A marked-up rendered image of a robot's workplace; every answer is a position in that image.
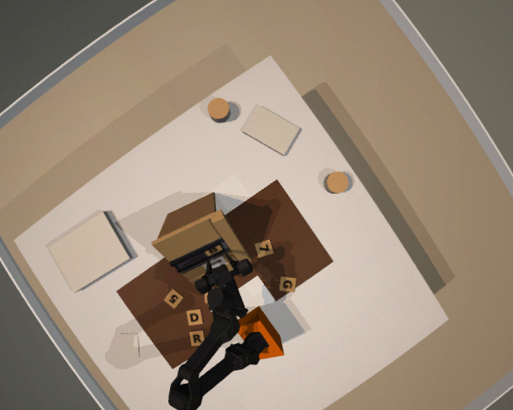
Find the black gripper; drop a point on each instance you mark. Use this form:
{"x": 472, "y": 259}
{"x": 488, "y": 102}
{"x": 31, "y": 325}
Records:
{"x": 243, "y": 267}

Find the grey cylindrical container with tan lid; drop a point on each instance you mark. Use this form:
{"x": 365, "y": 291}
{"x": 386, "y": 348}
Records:
{"x": 219, "y": 110}
{"x": 335, "y": 182}

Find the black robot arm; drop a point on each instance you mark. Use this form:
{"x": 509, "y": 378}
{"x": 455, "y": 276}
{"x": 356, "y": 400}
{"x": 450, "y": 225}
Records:
{"x": 225, "y": 308}

